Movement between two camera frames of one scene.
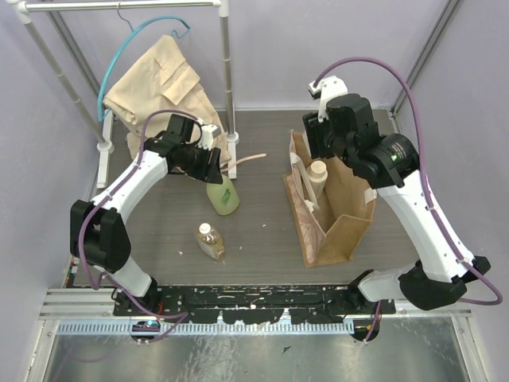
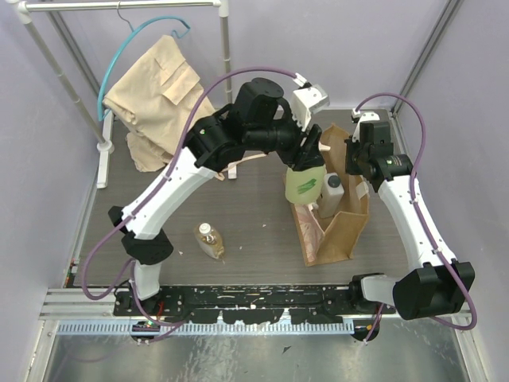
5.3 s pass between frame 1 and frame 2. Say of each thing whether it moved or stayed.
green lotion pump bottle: moved
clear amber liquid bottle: stayed
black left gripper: moved
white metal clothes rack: stayed
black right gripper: moved
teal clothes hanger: stayed
